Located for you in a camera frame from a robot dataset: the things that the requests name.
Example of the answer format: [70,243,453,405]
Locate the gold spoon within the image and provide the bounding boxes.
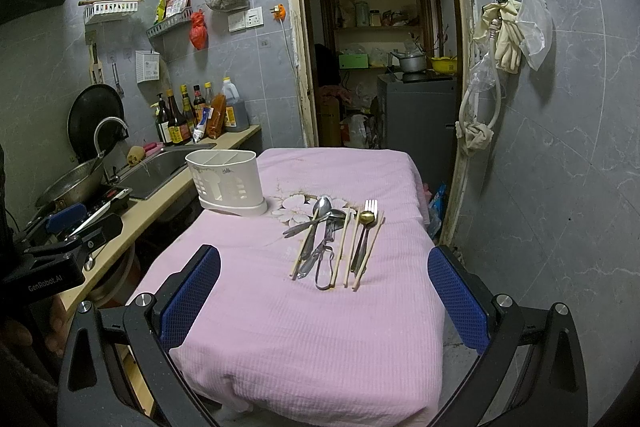
[352,210,378,273]

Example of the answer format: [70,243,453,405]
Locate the silver fork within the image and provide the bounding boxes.
[350,199,378,274]

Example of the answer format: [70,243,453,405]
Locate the silver butter knife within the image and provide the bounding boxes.
[283,209,346,237]

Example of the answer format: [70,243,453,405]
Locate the large silver spoon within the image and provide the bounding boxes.
[302,195,332,260]

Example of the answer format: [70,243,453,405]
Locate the steel kitchen sink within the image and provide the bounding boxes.
[114,144,214,200]

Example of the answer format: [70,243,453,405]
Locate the steel pot on stove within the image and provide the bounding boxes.
[35,157,103,210]

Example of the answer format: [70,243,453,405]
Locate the tan sponge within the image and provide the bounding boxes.
[127,145,145,167]

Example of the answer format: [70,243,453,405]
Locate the pink brush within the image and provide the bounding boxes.
[143,142,164,157]

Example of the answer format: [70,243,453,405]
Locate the chrome faucet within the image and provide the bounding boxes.
[92,115,130,160]

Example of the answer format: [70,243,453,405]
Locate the black wok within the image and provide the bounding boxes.
[67,83,125,162]

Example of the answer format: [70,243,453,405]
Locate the black pump bottle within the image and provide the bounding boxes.
[156,93,172,146]

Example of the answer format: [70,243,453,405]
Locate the hanging metal utensil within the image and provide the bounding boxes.
[112,62,125,98]

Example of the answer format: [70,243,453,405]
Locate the dark soy sauce bottle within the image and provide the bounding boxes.
[167,89,191,145]

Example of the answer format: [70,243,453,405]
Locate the white utensil holder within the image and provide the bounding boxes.
[186,148,268,217]

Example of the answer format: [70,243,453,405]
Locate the hanging wooden spatula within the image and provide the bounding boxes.
[89,41,104,84]

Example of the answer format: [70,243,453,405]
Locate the yellow cap sauce bottle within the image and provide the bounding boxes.
[180,84,196,133]

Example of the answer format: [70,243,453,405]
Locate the pink cloth table cover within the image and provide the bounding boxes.
[140,147,444,426]

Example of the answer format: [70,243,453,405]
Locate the orange spice packet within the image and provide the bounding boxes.
[206,93,226,139]

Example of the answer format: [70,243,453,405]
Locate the blue white packet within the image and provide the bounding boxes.
[192,106,210,143]

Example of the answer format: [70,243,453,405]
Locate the red cap sauce bottle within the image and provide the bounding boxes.
[193,84,206,122]

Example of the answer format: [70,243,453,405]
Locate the white paper box holder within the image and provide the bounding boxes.
[134,50,160,83]

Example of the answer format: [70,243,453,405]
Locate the clear yellow cap bottle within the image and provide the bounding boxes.
[204,81,213,106]

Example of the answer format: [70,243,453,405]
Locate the large oil jug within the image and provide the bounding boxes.
[221,77,250,132]

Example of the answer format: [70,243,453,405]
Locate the dark cabinet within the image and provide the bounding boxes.
[378,75,458,188]

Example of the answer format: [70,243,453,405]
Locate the red plastic bag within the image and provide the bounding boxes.
[189,10,208,51]

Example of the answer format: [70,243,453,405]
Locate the yellow bowl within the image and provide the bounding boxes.
[431,56,458,75]

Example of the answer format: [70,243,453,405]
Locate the small steel pot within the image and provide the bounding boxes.
[390,51,427,74]

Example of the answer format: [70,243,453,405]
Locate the cream rubber gloves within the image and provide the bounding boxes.
[473,0,523,74]

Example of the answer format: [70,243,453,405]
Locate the green box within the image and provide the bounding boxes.
[338,53,369,69]

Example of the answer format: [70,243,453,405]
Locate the white wall basket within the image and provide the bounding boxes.
[78,0,144,25]

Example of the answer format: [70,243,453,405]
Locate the grey wall shelf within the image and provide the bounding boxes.
[145,6,193,39]

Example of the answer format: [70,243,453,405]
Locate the white hose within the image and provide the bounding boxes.
[454,18,504,158]

